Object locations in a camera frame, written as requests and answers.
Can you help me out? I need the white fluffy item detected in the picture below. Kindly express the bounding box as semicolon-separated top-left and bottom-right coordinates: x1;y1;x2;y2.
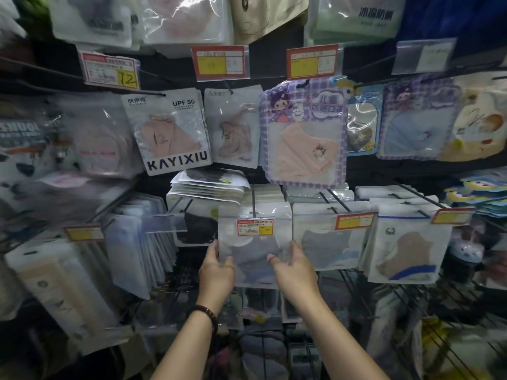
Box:
0;0;29;46

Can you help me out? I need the purple checked packet blue mask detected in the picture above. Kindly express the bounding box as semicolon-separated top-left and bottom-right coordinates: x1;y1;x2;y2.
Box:
376;74;462;161

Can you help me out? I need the person's left hand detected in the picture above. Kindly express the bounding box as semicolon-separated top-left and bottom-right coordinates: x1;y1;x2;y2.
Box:
198;239;237;309

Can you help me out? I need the white packet grey mask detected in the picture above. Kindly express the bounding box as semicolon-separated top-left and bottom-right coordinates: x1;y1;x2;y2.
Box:
47;0;139;52

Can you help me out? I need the row of cream mask packets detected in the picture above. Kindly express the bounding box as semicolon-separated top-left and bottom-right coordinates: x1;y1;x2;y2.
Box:
4;233;134;357

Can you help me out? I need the grey packet pink mask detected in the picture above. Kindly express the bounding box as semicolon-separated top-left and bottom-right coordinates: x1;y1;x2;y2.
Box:
120;87;213;177

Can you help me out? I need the glossy packet pink mask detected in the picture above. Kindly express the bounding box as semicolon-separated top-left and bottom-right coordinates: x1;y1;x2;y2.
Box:
136;0;234;58

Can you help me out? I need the white packet beige mask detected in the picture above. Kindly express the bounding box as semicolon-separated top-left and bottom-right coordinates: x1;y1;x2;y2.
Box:
204;84;264;169

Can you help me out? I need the clear holder white paper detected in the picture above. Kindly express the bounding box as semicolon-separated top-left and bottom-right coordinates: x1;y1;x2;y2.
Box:
391;38;457;75

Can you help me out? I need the purple checked packet pink mask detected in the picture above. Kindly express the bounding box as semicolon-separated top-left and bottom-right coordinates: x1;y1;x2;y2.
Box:
259;77;349;191

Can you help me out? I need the small yellow tag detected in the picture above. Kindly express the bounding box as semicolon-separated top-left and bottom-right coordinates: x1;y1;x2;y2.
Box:
237;307;270;325

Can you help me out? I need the cream cartoon girl packet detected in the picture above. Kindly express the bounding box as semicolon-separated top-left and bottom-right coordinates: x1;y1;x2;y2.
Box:
437;73;507;163

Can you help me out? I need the stack of blue cartoon packets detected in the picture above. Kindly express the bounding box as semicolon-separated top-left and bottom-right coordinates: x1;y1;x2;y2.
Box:
443;169;507;218

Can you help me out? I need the blue white bunny toy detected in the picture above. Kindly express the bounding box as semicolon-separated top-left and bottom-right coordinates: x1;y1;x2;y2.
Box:
445;233;485;270

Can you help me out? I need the white red price tag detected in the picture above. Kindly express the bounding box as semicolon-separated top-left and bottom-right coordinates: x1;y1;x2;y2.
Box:
236;218;275;237

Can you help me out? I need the row of pale hanging packets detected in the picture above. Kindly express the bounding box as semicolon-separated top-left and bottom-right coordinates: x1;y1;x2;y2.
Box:
368;288;420;380

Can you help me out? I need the clear packet pink mask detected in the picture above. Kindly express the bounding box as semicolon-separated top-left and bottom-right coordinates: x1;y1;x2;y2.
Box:
59;92;145;179

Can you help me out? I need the red yellow price tag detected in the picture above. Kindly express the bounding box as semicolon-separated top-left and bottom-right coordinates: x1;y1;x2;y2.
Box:
334;212;376;231
63;225;106;243
430;207;475;225
286;44;343;80
191;45;250;82

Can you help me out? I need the person's left forearm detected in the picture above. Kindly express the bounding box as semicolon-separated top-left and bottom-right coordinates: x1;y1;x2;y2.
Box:
150;312;218;380

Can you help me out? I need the clear tag holder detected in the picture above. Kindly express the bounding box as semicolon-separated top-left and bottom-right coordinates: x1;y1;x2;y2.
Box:
143;214;187;234

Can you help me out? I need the row of grey folded items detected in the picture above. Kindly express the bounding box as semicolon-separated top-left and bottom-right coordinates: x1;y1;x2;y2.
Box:
237;330;290;380

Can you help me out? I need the pale green mask packet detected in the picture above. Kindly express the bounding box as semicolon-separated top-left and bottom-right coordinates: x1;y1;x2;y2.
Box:
304;0;407;48

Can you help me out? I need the person's right hand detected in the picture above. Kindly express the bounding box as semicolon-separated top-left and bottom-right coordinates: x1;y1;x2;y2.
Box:
267;240;320;309

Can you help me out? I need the row of translucent mask packets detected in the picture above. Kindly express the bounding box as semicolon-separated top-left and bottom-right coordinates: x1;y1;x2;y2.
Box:
104;193;179;300

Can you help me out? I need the blue cartoon packet dark mask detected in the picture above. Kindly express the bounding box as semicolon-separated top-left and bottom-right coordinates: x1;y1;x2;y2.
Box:
336;77;385;157

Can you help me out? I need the dark beaded bracelet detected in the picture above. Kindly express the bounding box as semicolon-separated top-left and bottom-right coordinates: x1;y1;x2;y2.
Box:
187;304;219;335

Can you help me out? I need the black white towel packet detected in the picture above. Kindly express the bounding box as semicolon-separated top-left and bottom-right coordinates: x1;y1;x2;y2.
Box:
0;108;72;230

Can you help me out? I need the person's right forearm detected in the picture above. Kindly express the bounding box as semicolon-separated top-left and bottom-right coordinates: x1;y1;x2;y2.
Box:
295;296;391;380

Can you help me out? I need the cream line-drawing mask packet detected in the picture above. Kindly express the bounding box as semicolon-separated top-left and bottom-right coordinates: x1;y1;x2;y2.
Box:
229;0;309;46

